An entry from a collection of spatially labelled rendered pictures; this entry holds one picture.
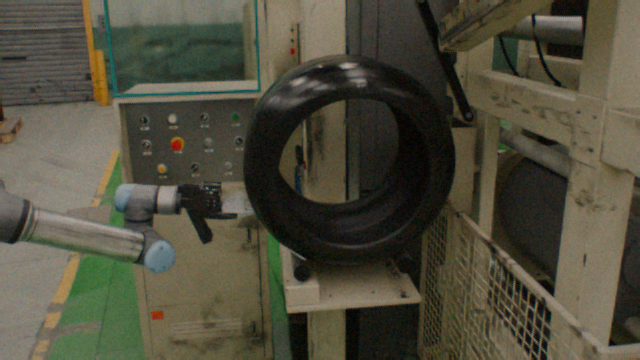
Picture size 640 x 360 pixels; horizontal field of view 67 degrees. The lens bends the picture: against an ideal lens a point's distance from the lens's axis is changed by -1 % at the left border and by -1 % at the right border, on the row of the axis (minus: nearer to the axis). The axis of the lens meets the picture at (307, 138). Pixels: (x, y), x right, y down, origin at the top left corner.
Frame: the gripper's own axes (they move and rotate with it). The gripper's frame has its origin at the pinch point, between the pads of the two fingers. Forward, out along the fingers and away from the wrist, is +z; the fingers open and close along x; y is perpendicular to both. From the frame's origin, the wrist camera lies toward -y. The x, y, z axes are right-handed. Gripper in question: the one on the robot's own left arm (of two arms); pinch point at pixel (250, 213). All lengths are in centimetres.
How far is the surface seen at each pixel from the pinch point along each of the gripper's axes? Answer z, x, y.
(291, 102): 7.1, -10.7, 33.2
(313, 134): 18.4, 26.3, 17.3
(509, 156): 98, 46, 10
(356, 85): 22.0, -11.3, 38.7
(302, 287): 14.8, -10.6, -15.7
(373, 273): 37.8, 3.5, -18.4
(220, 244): -10, 59, -39
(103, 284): -81, 149, -114
